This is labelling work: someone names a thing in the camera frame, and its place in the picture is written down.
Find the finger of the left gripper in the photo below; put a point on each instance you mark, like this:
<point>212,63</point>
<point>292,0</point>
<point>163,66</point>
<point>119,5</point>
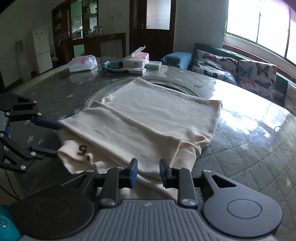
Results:
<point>41,152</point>
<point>27,110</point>

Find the pink wet wipes pack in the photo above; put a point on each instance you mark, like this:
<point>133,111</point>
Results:
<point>82,63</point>

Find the flat white box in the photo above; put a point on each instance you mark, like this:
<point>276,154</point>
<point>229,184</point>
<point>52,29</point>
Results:
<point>136,71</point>

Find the white refrigerator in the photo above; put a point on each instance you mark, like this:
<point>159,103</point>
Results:
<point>42,53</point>

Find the dark wooden door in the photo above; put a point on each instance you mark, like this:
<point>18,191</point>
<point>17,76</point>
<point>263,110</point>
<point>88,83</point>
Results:
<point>152,24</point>

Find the window with green frame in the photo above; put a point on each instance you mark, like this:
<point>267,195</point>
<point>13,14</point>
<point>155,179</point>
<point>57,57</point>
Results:
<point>268,24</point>

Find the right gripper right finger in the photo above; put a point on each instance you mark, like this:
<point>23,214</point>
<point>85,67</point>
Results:
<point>214,187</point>

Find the dark wooden cabinet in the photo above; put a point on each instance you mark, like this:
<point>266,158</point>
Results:
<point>77,30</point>

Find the cream garment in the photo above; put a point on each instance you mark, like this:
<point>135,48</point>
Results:
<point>144,121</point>

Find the grey quilted star tablecloth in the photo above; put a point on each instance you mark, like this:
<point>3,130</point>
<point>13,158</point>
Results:
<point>254,142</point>

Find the butterfly pillow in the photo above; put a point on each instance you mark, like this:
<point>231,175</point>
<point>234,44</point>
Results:
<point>258,77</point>
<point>214,66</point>

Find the blue sofa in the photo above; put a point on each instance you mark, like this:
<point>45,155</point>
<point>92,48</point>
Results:
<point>184,60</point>

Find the butterfly pillow left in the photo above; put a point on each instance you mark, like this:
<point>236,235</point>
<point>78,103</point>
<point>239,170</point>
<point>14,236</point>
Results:
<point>214,66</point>

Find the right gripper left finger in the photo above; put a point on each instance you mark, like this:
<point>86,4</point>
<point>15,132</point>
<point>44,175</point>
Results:
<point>100,189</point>

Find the white tissue box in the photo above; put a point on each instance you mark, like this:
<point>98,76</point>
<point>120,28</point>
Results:
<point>137,59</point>

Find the butterfly pillow right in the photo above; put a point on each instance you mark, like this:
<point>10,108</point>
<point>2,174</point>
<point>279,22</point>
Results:
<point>258,77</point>

